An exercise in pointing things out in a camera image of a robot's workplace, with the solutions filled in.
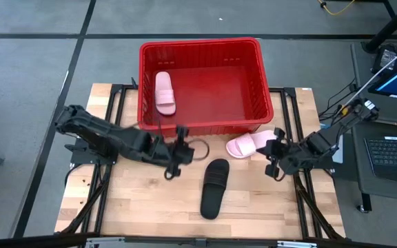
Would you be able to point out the black aluminium table frame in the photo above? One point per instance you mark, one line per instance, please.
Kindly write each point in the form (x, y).
(289, 91)
(115, 87)

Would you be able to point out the small white label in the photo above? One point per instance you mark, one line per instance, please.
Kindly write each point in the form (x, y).
(307, 89)

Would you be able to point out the pale pink slide sandal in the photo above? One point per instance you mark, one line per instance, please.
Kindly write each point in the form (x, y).
(165, 96)
(245, 144)

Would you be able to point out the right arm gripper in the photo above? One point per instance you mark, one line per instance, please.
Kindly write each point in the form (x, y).
(291, 158)

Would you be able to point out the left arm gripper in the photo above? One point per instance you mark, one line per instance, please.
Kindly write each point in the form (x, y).
(171, 151)

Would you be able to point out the small yellow tag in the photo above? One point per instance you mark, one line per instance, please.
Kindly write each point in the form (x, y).
(345, 111)

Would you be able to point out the dark grey desk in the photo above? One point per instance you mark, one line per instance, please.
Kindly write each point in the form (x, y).
(391, 193)

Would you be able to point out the silver metal bracket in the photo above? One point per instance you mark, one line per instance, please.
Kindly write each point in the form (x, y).
(103, 242)
(296, 244)

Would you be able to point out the black keyboard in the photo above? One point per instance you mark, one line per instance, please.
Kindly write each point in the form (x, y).
(395, 156)

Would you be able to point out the thick black pole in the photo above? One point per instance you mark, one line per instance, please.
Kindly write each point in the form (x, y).
(388, 29)

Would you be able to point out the black power brick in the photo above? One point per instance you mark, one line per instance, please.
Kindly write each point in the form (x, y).
(386, 56)

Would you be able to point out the long black frame beam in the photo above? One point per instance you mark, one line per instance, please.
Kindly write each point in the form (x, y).
(29, 241)

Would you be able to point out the black slide sandal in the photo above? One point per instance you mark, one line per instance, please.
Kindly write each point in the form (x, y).
(214, 193)

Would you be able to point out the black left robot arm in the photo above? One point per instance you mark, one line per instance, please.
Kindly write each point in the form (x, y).
(98, 131)

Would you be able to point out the red plastic bin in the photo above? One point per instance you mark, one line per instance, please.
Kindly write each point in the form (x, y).
(212, 96)

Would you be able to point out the white and blue flat device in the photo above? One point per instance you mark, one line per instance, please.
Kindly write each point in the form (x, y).
(338, 155)

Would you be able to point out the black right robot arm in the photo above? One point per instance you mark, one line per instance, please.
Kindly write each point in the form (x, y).
(322, 143)

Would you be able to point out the thin white rod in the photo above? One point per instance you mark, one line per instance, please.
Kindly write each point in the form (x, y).
(396, 58)

